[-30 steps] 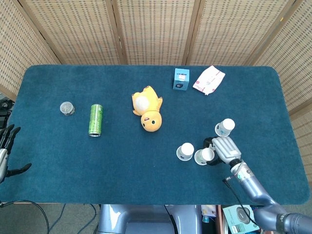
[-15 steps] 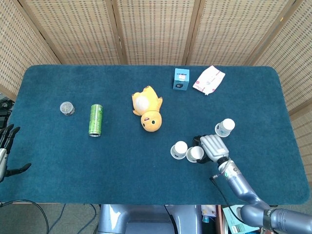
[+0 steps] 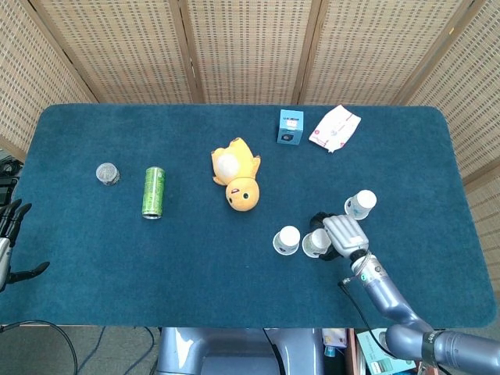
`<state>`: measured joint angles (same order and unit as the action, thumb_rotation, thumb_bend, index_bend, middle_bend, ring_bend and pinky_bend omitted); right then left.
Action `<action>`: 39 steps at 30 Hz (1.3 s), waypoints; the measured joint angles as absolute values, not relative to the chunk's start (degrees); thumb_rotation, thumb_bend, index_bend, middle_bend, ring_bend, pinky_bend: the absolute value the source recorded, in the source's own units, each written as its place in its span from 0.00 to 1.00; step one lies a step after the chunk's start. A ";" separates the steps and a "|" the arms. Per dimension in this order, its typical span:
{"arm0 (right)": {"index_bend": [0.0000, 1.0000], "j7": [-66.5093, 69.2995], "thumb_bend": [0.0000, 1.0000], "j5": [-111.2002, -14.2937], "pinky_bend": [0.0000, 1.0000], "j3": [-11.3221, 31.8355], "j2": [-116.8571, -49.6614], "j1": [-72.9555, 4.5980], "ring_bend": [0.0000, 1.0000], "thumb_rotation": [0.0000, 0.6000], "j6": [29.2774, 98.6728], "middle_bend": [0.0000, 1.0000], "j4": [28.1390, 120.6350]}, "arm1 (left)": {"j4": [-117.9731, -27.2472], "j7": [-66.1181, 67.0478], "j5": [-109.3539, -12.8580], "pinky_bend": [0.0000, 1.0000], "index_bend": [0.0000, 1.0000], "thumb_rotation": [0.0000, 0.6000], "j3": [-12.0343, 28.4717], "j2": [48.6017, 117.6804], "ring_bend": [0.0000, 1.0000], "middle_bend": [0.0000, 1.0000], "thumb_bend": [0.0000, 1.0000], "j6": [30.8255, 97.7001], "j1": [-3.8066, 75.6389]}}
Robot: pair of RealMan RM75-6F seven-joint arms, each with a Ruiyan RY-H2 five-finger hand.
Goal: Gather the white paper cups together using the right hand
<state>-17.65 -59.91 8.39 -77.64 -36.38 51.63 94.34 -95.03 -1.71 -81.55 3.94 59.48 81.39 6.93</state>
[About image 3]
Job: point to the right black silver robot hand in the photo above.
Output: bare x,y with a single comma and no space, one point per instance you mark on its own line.
345,234

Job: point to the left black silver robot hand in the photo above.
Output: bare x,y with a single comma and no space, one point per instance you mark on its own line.
4,254

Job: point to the white paper cup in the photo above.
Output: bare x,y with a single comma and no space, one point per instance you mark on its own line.
315,243
287,240
361,203

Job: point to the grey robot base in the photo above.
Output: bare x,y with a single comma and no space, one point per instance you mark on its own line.
234,351

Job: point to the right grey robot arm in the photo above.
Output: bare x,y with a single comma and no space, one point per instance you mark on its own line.
390,297

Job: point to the black equipment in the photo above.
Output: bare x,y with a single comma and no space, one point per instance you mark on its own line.
8,183

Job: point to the white pink tissue pack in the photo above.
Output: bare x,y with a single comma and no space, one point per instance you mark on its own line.
335,128

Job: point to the colourful snack packet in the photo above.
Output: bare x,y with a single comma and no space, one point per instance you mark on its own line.
335,340

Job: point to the brown storage crate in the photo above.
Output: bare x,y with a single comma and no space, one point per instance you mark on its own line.
351,351

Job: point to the teal product box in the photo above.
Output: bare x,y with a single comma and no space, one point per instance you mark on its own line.
369,351

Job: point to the small blue cardboard box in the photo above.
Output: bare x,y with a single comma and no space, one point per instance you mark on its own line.
290,127

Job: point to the yellow plush duck toy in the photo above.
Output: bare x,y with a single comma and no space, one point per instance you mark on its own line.
236,173

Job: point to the grey round tin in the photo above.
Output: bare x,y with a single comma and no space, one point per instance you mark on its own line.
107,173

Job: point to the blue felt table mat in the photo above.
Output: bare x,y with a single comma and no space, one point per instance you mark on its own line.
195,273

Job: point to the green drink can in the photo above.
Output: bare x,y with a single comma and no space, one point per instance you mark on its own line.
153,192

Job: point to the woven bamboo folding screen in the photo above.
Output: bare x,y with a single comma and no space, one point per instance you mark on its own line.
250,47

